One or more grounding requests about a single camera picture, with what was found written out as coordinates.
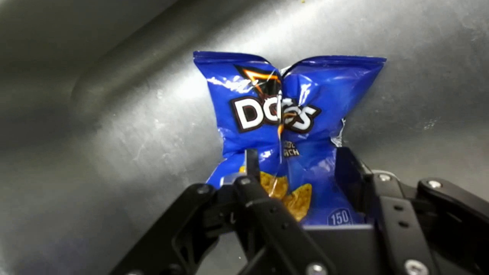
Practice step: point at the stainless steel double sink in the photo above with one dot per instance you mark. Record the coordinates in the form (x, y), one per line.
(102, 153)

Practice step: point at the blue Doritos chip bag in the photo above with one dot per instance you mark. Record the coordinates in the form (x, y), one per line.
(306, 92)

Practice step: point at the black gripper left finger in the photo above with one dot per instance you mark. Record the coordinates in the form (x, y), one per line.
(224, 230)

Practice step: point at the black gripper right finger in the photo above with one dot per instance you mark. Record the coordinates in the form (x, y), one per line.
(438, 230)

